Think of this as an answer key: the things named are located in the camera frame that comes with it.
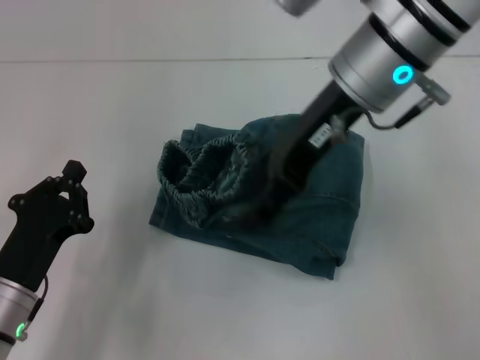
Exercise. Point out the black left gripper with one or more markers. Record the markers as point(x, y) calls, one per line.
point(33, 232)

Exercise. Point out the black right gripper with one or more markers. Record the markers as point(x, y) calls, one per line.
point(300, 157)

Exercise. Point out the blue washed denim shorts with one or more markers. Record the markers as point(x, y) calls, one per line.
point(225, 225)

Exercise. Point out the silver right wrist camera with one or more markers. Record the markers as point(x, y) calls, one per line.
point(294, 5)

